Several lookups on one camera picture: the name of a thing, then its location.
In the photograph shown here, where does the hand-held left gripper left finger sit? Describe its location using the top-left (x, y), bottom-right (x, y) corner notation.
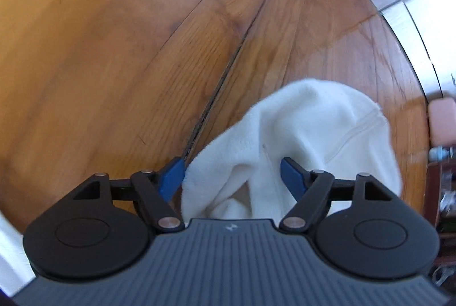
top-left (69, 156), bottom-right (185, 232)

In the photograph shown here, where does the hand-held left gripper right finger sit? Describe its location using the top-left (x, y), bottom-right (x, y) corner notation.
top-left (279, 157), bottom-right (392, 233)

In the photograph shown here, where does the white fleece zip jacket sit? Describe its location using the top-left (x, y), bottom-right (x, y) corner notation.
top-left (181, 78), bottom-right (403, 221)

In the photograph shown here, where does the dark wooden shelf unit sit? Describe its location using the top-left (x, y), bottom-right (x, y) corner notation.
top-left (424, 158), bottom-right (456, 242)

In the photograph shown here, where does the small blue white packet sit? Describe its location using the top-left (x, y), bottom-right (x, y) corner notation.
top-left (428, 145), bottom-right (456, 161)

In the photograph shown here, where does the pink bag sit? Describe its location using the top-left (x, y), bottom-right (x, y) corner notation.
top-left (427, 97), bottom-right (456, 146)

